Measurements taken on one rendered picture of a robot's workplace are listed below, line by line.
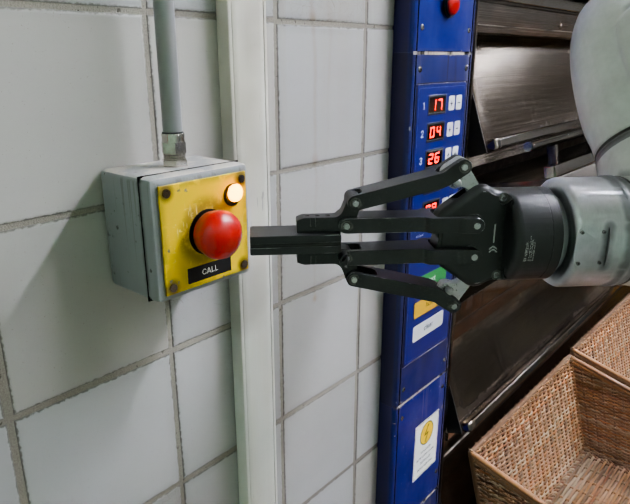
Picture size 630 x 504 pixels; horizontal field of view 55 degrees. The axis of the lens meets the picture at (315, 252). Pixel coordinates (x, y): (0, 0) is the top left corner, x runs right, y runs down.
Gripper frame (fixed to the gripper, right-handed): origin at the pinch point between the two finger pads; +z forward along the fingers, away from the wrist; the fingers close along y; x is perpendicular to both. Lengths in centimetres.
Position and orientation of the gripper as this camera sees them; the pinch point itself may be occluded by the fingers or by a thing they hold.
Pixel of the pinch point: (295, 239)
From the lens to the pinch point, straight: 47.3
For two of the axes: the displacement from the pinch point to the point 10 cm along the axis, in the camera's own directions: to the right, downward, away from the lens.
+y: 0.0, 9.5, 3.2
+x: -0.8, -3.1, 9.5
